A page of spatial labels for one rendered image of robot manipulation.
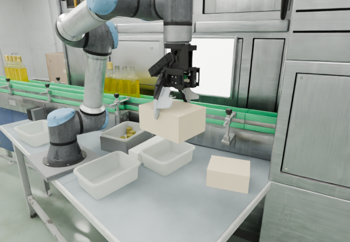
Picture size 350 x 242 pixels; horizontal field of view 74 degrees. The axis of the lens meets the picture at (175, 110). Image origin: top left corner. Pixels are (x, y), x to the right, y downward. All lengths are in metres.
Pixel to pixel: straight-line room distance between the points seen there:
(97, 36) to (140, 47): 0.60
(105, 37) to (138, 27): 0.57
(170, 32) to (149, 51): 0.91
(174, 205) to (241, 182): 0.27
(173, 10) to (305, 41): 0.49
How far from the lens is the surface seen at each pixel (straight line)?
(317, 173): 1.05
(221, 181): 0.96
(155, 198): 0.92
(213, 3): 1.38
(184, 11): 0.61
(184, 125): 0.62
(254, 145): 1.19
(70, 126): 1.14
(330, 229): 1.18
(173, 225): 0.82
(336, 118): 0.97
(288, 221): 1.18
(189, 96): 0.71
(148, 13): 0.67
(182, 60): 0.61
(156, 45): 1.48
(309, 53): 0.91
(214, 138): 1.23
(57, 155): 1.18
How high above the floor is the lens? 1.32
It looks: 18 degrees down
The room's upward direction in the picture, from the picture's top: straight up
